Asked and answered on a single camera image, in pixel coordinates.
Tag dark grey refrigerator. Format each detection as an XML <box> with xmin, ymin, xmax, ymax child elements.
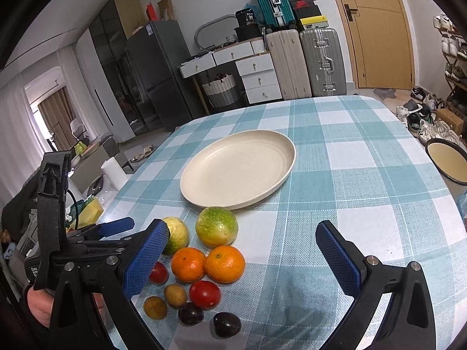
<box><xmin>126</xmin><ymin>21</ymin><xmax>206</xmax><ymax>131</ymax></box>

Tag wooden shoe rack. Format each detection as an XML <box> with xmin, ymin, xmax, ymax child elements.
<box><xmin>433</xmin><ymin>13</ymin><xmax>466</xmax><ymax>137</ymax></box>

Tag small red tomato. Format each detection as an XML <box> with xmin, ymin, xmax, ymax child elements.
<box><xmin>149</xmin><ymin>262</ymin><xmax>169</xmax><ymax>285</ymax></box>

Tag brown longan fruit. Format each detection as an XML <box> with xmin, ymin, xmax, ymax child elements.
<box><xmin>143</xmin><ymin>296</ymin><xmax>168</xmax><ymax>320</ymax></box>
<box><xmin>164</xmin><ymin>283</ymin><xmax>188</xmax><ymax>309</ymax></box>

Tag orange mandarin left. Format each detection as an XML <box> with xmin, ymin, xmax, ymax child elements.
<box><xmin>171</xmin><ymin>247</ymin><xmax>207</xmax><ymax>284</ymax></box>

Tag silver aluminium suitcase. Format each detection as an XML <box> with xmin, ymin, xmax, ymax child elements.
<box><xmin>300</xmin><ymin>27</ymin><xmax>347</xmax><ymax>97</ymax></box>

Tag white drawer desk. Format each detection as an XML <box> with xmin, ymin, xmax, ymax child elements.
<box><xmin>179</xmin><ymin>37</ymin><xmax>282</xmax><ymax>115</ymax></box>

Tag wooden door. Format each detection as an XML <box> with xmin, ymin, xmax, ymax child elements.
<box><xmin>336</xmin><ymin>0</ymin><xmax>414</xmax><ymax>89</ymax></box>

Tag large red tomato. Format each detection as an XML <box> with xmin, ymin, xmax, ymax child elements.
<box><xmin>189</xmin><ymin>281</ymin><xmax>222</xmax><ymax>310</ymax></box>

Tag person's left hand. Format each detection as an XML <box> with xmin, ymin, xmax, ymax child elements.
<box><xmin>27</xmin><ymin>285</ymin><xmax>107</xmax><ymax>329</ymax></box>

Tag yellow bag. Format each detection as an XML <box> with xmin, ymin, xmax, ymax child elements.
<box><xmin>78</xmin><ymin>197</ymin><xmax>104</xmax><ymax>228</ymax></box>

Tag white paper towel roll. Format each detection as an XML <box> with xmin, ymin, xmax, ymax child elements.
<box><xmin>100</xmin><ymin>157</ymin><xmax>129</xmax><ymax>190</ymax></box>

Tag yellow-green citrus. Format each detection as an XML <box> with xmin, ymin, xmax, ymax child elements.
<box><xmin>162</xmin><ymin>216</ymin><xmax>189</xmax><ymax>256</ymax></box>
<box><xmin>196</xmin><ymin>207</ymin><xmax>238</xmax><ymax>247</ymax></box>

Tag orange mandarin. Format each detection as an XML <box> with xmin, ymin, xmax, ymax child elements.
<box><xmin>203</xmin><ymin>245</ymin><xmax>245</xmax><ymax>284</ymax></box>
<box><xmin>171</xmin><ymin>247</ymin><xmax>207</xmax><ymax>284</ymax></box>

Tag stacked shoe boxes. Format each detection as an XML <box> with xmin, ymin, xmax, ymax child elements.
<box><xmin>288</xmin><ymin>0</ymin><xmax>329</xmax><ymax>32</ymax></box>

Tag beige ribbed suitcase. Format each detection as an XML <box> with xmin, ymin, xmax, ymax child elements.
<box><xmin>265</xmin><ymin>29</ymin><xmax>313</xmax><ymax>100</ymax></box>

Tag cream round plate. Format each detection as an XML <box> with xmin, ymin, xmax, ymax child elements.
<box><xmin>180</xmin><ymin>129</ymin><xmax>297</xmax><ymax>210</ymax></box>

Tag black rimmed round tray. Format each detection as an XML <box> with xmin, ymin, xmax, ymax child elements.
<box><xmin>425</xmin><ymin>138</ymin><xmax>467</xmax><ymax>186</ymax></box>

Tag dark plum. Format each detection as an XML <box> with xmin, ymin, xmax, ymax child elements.
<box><xmin>213</xmin><ymin>312</ymin><xmax>242</xmax><ymax>338</ymax></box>
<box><xmin>178</xmin><ymin>302</ymin><xmax>204</xmax><ymax>326</ymax></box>

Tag woven laundry basket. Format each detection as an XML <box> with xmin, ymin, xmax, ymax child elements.
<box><xmin>202</xmin><ymin>73</ymin><xmax>240</xmax><ymax>111</ymax></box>

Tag checkered teal tablecloth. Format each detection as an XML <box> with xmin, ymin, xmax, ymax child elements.
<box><xmin>102</xmin><ymin>96</ymin><xmax>466</xmax><ymax>349</ymax></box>

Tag orange mandarin right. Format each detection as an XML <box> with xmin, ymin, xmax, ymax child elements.
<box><xmin>203</xmin><ymin>245</ymin><xmax>245</xmax><ymax>284</ymax></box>

